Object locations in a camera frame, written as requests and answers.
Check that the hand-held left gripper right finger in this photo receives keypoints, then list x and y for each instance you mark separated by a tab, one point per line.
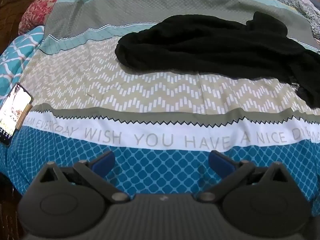
220	162

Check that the black pants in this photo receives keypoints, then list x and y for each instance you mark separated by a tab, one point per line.
200	45

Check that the smartphone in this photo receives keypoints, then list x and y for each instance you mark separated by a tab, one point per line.
12	112

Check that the red floral quilt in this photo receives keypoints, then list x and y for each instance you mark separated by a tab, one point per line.
42	5

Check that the carved wooden headboard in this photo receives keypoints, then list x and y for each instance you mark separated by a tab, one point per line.
10	2

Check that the patterned striped bedsheet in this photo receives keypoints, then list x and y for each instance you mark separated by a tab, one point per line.
150	97

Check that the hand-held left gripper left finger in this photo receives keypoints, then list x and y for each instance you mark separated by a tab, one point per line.
103	161

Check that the teal lattice pillow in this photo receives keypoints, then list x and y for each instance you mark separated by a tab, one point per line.
17	50

